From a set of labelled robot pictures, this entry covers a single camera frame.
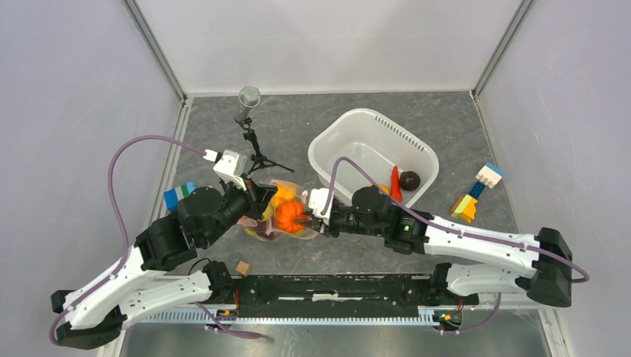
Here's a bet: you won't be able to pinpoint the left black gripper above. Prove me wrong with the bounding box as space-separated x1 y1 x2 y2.
203 172 280 246

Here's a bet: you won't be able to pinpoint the orange yellow bell pepper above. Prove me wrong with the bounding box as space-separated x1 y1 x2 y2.
270 182 295 208

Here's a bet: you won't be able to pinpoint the clear zip top bag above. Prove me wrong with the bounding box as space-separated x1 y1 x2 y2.
237 179 317 241

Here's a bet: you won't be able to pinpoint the orange toy pumpkin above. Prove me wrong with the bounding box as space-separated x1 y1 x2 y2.
275 201 307 234

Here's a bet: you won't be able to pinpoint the red toy chili pepper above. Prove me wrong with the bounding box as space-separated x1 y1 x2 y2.
389 166 403 202

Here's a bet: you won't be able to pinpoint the white plastic basin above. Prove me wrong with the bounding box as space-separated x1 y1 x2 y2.
307 109 439 208

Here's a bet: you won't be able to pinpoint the yellow toy bananas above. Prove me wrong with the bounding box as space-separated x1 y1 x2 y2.
246 225 277 241

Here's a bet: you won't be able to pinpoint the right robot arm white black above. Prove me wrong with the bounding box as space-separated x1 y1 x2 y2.
305 186 572 308

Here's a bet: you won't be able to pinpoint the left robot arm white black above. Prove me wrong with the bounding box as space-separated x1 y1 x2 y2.
49 180 278 350

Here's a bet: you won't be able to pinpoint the small wooden cube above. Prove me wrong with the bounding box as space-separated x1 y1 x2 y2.
235 261 252 276

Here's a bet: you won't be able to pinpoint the blue green toy block stack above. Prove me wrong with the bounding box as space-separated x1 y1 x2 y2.
163 181 197 212

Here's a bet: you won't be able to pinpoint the silver microphone on tripod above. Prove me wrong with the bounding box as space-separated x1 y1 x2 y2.
234 86 294 174

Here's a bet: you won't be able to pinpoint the white blue yellow block stack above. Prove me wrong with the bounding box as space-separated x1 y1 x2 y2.
449 162 505 223

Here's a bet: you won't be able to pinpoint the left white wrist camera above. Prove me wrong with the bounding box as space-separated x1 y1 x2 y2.
203 149 247 191

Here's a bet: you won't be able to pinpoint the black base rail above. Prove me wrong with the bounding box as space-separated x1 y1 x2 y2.
205 274 479 318

